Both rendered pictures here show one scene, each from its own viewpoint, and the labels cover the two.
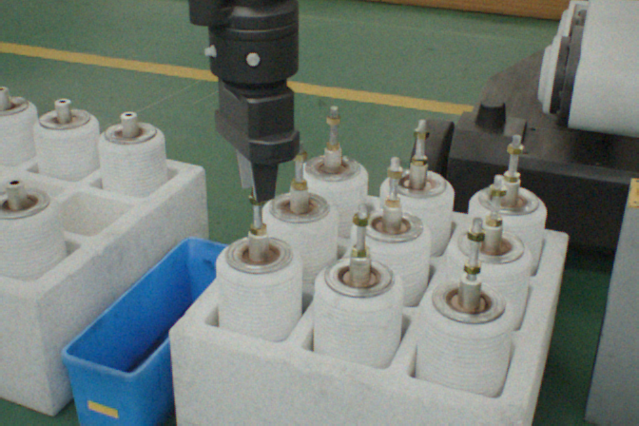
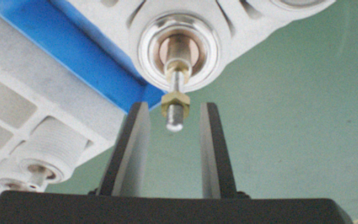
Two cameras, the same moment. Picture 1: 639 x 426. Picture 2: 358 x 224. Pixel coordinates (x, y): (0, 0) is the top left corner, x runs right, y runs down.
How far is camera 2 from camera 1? 0.90 m
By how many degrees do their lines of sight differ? 86
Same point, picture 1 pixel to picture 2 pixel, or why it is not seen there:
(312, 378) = (279, 23)
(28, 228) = (69, 167)
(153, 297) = (66, 46)
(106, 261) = (58, 95)
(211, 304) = not seen: hidden behind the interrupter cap
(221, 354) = not seen: hidden behind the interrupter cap
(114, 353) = (111, 74)
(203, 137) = not seen: outside the picture
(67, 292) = (95, 120)
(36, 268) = (82, 141)
